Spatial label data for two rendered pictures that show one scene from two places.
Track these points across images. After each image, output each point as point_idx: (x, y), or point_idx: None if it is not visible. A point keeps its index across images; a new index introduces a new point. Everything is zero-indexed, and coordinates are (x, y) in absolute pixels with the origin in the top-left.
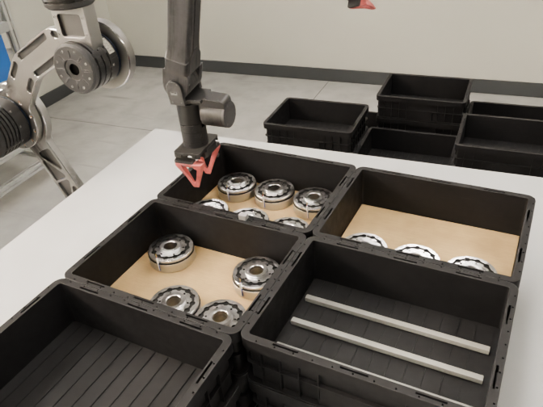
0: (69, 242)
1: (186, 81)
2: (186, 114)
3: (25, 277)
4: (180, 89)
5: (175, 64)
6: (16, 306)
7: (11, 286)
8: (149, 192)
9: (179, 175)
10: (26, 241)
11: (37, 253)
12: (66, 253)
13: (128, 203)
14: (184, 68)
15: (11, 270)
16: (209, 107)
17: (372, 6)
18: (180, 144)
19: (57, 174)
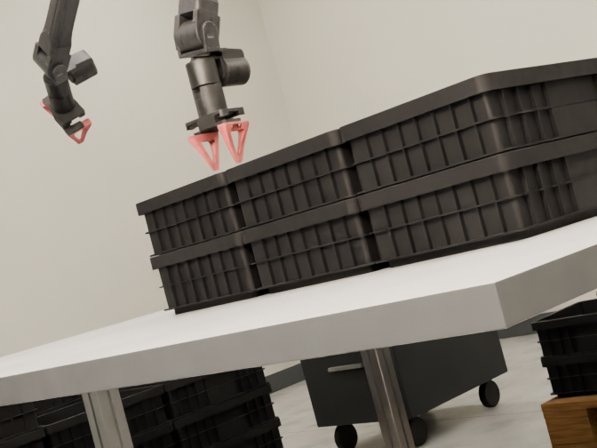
0: (83, 349)
1: (218, 21)
2: (214, 67)
3: (139, 339)
4: (217, 29)
5: (210, 1)
6: (211, 320)
7: (149, 337)
8: (27, 357)
9: (187, 184)
10: (20, 370)
11: (77, 354)
12: (115, 341)
13: (34, 357)
14: (218, 5)
15: (99, 350)
16: (231, 58)
17: (85, 135)
18: (208, 114)
19: None
